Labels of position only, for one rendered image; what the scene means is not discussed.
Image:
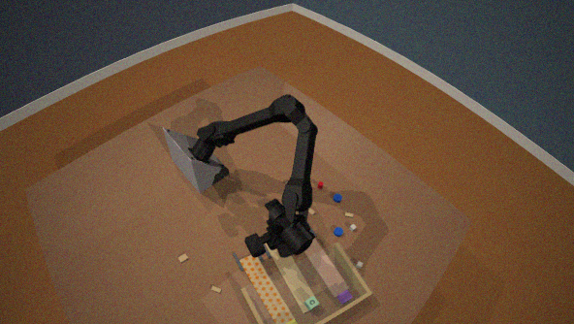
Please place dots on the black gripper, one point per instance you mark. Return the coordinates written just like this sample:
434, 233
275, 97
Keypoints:
255, 243

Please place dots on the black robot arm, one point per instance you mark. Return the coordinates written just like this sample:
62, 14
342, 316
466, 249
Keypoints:
297, 195

